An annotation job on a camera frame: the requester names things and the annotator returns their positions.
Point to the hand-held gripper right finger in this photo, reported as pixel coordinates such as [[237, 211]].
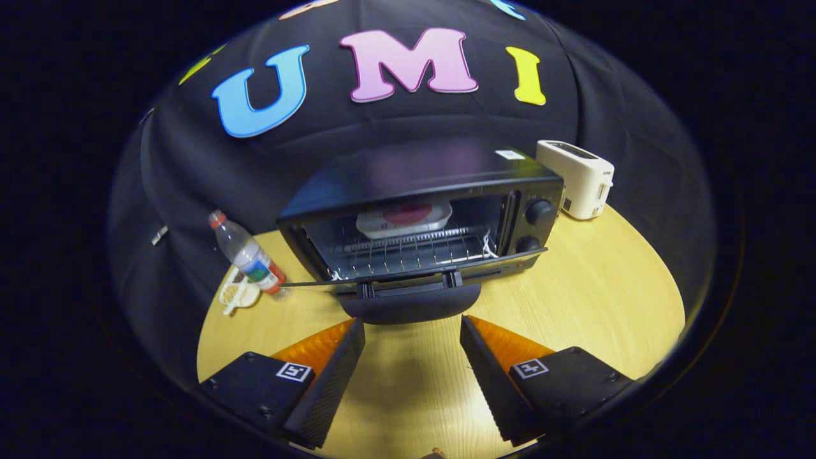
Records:
[[488, 382]]

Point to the black toaster oven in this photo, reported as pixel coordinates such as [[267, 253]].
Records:
[[414, 172]]

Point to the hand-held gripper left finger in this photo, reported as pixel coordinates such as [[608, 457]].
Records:
[[335, 382]]

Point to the silver cloth clip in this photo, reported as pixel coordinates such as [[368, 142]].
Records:
[[159, 236]]

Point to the small white snack dish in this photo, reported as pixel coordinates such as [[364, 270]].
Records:
[[239, 296]]

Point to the white pop-up toaster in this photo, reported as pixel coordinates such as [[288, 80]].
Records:
[[577, 182]]

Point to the black backdrop cloth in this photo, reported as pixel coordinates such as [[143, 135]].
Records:
[[191, 178]]

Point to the white tray with red meat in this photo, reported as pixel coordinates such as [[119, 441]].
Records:
[[405, 220]]

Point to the clear plastic water bottle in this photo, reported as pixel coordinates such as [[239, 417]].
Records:
[[248, 255]]

